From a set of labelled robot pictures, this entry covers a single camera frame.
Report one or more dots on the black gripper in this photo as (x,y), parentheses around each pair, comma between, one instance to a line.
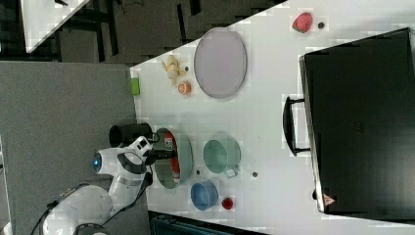
(152,155)

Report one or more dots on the red plush ketchup bottle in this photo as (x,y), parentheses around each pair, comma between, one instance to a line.
(170,145)

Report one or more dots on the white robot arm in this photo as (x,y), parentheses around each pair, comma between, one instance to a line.
(90,205)

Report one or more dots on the green oval strainer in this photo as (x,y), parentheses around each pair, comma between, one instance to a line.
(168,177)

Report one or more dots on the dark olive cup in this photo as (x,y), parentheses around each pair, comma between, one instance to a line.
(124,135)

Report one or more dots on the green mug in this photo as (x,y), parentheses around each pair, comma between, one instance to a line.
(222,154)

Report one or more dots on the blue cup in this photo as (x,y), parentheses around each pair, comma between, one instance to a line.
(204,195)

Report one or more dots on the orange slice toy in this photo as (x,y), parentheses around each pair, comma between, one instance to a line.
(184,87)

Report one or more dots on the green cylinder toy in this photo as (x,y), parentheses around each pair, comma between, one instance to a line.
(135,83)

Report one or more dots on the strawberry toy near cup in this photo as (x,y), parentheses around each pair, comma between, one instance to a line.
(227,203)

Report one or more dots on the yellow plush banana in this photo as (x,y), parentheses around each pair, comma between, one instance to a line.
(173,70)

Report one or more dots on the lilac round plate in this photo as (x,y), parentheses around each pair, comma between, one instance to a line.
(220,63)

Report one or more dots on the strawberry toy near oven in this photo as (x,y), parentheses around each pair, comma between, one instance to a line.
(303,23)

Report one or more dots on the black toaster oven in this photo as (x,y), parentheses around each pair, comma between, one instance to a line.
(360,113)

